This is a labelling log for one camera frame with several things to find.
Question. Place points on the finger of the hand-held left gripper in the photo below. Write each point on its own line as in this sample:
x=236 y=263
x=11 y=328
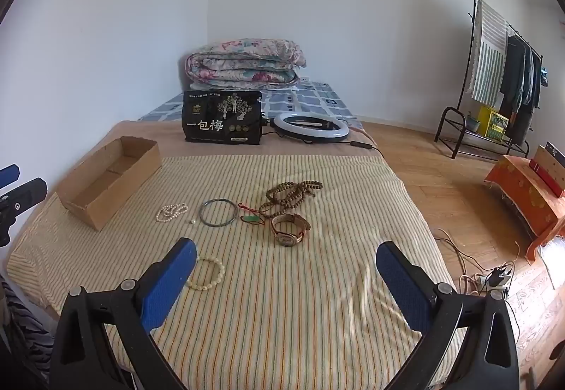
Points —
x=9 y=175
x=24 y=193

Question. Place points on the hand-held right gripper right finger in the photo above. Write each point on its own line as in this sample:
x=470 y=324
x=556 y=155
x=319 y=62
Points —
x=401 y=284

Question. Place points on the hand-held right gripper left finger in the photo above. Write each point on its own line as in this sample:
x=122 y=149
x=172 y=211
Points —
x=170 y=284

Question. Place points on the thin metal bangle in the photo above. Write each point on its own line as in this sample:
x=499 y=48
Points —
x=201 y=215

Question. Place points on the cardboard box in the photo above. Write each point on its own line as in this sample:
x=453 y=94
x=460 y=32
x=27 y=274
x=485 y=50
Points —
x=101 y=200

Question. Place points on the striped yellow blanket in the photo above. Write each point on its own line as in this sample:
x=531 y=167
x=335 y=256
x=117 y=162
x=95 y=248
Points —
x=309 y=284

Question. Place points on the white power strip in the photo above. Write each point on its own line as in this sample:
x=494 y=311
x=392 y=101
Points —
x=496 y=279

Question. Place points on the person's striped dark clothing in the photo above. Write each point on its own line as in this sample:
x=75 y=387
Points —
x=22 y=328

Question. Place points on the brown bed sheet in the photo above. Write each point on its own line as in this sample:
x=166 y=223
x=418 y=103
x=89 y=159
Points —
x=167 y=134

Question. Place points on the orange cloth covered stool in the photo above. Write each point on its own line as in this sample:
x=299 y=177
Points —
x=521 y=191

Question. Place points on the black metal clothes rack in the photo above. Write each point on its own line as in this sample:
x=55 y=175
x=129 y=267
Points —
x=446 y=125

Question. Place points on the black printed bag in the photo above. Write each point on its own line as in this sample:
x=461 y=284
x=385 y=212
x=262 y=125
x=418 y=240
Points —
x=220 y=125

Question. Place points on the small green pot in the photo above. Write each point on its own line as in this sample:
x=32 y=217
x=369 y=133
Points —
x=473 y=123

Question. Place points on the red flat box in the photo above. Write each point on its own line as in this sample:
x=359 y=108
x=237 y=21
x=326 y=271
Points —
x=547 y=178

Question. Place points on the yellow box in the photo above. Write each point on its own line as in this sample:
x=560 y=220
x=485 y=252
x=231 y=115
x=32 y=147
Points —
x=492 y=123

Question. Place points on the blue checked bed sheet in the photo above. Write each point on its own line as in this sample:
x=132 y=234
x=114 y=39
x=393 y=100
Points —
x=309 y=99

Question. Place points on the folded floral quilt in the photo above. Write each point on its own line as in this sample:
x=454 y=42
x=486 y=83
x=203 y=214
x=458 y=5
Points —
x=247 y=63

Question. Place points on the dark hanging clothes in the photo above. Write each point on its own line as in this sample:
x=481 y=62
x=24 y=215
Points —
x=518 y=81

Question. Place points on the green striped towel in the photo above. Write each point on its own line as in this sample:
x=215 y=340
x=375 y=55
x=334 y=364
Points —
x=487 y=54

